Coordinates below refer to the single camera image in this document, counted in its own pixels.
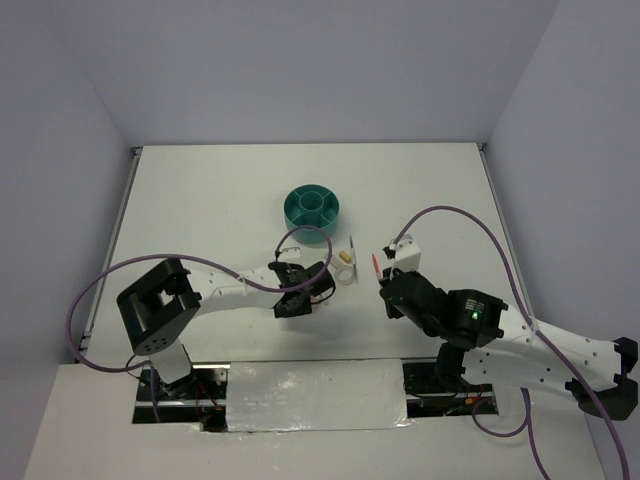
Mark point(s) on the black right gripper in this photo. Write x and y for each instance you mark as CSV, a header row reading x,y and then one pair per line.
x,y
391,310

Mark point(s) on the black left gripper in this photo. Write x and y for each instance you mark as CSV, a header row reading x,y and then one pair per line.
x,y
304,309

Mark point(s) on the pink gel pen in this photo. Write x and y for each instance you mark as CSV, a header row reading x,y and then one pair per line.
x,y
376,267

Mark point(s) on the blue ballpoint pen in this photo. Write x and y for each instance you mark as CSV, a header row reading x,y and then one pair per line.
x,y
353,259

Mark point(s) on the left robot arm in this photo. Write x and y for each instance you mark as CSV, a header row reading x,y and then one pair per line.
x,y
158,307

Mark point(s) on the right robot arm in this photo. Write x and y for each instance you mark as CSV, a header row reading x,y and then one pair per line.
x,y
487,341

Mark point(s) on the clear tape roll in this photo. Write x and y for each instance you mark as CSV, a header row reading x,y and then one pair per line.
x,y
344,275

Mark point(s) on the teal round desk organizer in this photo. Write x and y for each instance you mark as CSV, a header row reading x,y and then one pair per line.
x,y
312,204

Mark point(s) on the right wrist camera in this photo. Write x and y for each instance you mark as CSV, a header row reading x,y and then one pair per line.
x,y
404,254

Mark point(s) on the right aluminium table rail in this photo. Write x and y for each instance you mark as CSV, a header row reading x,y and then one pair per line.
x,y
514,260

